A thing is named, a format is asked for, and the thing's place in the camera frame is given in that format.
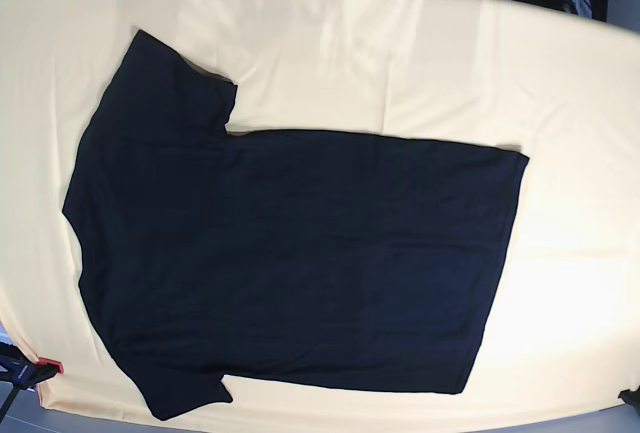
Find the black corner clamp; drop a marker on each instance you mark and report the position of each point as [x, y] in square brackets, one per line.
[631, 398]

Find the red and black clamp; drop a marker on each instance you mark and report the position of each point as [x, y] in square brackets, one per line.
[23, 374]

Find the dark navy T-shirt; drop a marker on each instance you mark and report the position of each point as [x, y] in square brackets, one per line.
[323, 258]

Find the cream yellow table cloth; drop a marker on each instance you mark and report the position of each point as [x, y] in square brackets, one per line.
[563, 335]

